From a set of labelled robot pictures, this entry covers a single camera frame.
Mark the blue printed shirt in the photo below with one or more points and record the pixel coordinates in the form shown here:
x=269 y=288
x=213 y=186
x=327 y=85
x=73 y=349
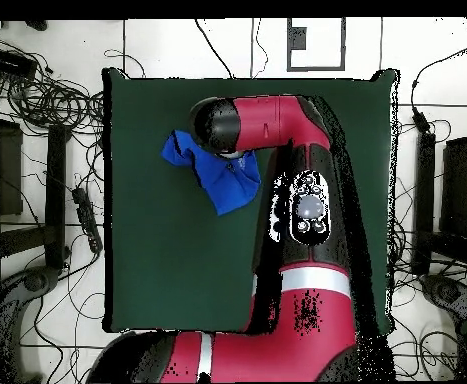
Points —
x=229 y=188

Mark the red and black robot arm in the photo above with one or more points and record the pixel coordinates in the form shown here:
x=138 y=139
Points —
x=305 y=320

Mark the dark green tablecloth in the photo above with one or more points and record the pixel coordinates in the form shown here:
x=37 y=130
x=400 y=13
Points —
x=157 y=260

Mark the black power strip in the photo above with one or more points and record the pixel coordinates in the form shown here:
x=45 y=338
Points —
x=85 y=220

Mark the black stand beam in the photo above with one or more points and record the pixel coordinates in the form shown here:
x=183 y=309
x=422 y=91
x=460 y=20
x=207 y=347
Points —
x=425 y=200
x=56 y=180

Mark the grey chair base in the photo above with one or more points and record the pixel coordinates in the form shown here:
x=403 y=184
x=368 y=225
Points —
x=37 y=280
x=449 y=292

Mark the dark monitor panel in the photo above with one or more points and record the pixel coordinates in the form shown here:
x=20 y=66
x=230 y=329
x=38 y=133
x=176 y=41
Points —
x=465 y=188
x=7 y=168

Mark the black electronics box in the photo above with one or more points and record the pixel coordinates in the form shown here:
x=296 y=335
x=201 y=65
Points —
x=9 y=62

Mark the grey rectangular frame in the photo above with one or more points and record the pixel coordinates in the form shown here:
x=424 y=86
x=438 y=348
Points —
x=289 y=60

